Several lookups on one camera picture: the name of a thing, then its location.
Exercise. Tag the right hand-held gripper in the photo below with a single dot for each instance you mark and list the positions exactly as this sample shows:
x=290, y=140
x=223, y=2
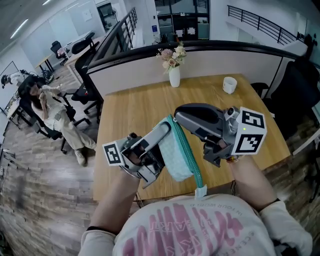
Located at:
x=250, y=140

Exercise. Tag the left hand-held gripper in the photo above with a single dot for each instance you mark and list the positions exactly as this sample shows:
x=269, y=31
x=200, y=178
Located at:
x=113, y=153

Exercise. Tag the teal zipper pouch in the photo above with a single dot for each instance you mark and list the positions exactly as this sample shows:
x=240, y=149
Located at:
x=175, y=155

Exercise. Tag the person's left forearm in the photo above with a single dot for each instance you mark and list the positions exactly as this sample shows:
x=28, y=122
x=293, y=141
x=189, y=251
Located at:
x=112, y=200

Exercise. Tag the person's right forearm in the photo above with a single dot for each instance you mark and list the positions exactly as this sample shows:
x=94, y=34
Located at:
x=252, y=182

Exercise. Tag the person's right hand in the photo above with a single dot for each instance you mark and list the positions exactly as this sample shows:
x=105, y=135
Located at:
x=221, y=143

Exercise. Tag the person's left hand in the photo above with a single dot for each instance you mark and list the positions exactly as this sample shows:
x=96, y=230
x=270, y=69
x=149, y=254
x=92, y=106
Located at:
x=136, y=157

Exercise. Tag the white mug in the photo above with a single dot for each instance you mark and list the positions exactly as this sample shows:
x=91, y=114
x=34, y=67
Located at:
x=229, y=85

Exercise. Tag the white ceramic vase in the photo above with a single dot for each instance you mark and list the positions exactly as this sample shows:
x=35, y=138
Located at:
x=174, y=77

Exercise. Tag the thin metal bangle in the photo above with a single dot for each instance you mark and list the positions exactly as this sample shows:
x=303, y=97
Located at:
x=130, y=173

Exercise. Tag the pink white flower bouquet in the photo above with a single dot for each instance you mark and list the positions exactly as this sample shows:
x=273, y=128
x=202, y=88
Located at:
x=172, y=56

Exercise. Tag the black office chair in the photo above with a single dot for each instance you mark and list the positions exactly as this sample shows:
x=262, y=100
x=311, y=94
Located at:
x=83, y=95
x=292, y=95
x=58, y=48
x=83, y=45
x=314, y=175
x=27, y=107

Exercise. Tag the person's white printed shirt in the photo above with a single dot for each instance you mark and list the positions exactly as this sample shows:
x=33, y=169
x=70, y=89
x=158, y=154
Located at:
x=190, y=225

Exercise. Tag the black framed glass entrance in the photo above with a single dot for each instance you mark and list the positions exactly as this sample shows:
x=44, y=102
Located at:
x=180, y=22

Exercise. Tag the black metal railing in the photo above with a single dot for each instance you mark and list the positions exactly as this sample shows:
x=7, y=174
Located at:
x=258, y=23
x=117, y=37

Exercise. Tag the light wood office desk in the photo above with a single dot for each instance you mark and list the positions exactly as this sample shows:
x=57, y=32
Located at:
x=75, y=59

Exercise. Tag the white office desk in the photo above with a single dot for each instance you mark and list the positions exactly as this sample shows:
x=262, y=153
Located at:
x=15, y=107
x=75, y=41

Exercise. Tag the wooden desk black legs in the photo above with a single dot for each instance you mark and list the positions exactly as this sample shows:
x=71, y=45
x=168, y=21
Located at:
x=43, y=61

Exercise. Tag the long ceiling light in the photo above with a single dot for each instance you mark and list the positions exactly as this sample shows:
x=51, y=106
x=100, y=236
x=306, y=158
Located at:
x=47, y=2
x=18, y=28

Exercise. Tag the grey gripper fisheye camera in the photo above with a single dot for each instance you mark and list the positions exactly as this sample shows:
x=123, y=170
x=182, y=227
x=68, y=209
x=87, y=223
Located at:
x=232, y=113

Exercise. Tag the white desk partition black rail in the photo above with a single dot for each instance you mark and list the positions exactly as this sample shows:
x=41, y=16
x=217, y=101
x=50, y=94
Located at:
x=140, y=71

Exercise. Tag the blue wall sign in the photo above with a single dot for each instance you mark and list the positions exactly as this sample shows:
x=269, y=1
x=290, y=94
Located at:
x=155, y=28

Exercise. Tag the group of black wall gadgets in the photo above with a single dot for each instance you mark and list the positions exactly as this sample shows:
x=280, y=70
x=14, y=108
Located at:
x=308, y=40

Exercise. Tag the white wall poster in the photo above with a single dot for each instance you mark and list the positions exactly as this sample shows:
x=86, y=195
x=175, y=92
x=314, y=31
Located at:
x=87, y=15

